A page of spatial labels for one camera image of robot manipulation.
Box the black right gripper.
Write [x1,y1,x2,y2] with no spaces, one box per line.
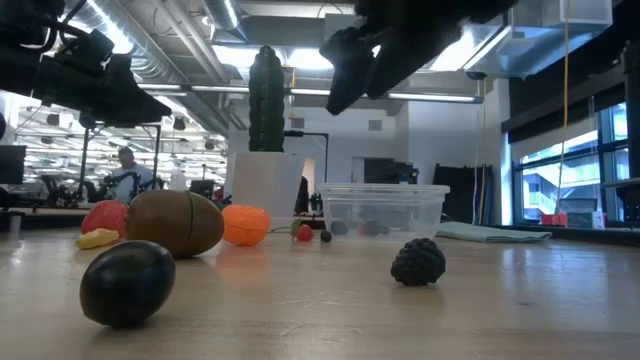
[319,0,519,116]

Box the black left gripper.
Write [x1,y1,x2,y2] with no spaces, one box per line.
[32,28,174,126]

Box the red tomato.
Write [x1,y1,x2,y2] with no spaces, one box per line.
[80,200,130,237]

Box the brown kiwi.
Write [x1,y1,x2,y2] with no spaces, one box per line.
[123,189,226,260]

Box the orange toy fruit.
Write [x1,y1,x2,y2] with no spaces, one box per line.
[221,204,272,248]

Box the dark cherry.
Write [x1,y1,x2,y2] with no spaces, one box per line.
[78,239,177,330]

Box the tiny red strawberry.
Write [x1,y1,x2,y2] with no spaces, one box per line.
[272,218,315,243]

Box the clear plastic tupperware container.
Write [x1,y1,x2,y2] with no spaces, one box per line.
[316,182,451,242]

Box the black rig stand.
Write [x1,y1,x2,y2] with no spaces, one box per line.
[78,123,162,201]

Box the person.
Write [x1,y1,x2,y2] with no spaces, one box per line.
[107,146,156,204]

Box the tall green cactus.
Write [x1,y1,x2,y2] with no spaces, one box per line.
[248,44,286,153]

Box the black room monitor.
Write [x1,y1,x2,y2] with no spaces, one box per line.
[0,144,27,185]

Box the white hexagonal plant pot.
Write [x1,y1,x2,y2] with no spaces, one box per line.
[224,151,306,232]

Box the folded light green cloth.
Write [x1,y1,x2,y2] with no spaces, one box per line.
[435,221,553,244]

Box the black wall panel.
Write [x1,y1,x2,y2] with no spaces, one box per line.
[432,163,494,225]

